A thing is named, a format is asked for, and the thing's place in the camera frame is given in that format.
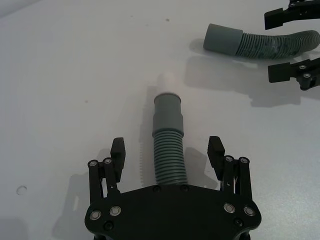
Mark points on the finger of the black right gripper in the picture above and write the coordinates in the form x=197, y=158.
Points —
x=285, y=16
x=287, y=72

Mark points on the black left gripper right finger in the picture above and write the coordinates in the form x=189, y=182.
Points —
x=217, y=156

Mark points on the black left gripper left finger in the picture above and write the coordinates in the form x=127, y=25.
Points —
x=117, y=155

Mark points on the white plastic tube piece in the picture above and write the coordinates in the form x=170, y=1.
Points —
x=168, y=83

